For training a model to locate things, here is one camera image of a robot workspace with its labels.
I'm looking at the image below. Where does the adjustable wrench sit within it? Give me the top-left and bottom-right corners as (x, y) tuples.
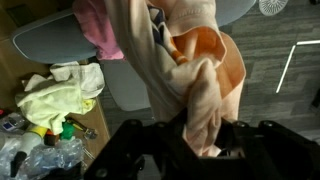
(66, 118), (98, 139)

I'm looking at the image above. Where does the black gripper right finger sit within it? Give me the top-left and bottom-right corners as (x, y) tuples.
(213, 118), (320, 180)

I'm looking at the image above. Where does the pink shirt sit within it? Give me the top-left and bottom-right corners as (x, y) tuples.
(72, 0), (124, 60)

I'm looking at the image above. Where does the clear plastic bag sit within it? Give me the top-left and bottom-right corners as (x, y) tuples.
(0, 134), (83, 180)

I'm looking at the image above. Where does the peach shirt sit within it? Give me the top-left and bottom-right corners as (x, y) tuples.
(104, 0), (246, 157)

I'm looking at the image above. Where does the white floor fan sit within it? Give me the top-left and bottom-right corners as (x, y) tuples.
(258, 0), (289, 16)

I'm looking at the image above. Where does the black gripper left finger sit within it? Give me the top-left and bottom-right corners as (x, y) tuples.
(83, 109), (201, 180)

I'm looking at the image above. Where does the pale yellow cloth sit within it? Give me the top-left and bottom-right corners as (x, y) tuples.
(16, 61), (105, 134)

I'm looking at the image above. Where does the grey office chair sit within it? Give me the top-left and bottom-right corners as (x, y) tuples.
(11, 0), (257, 111)

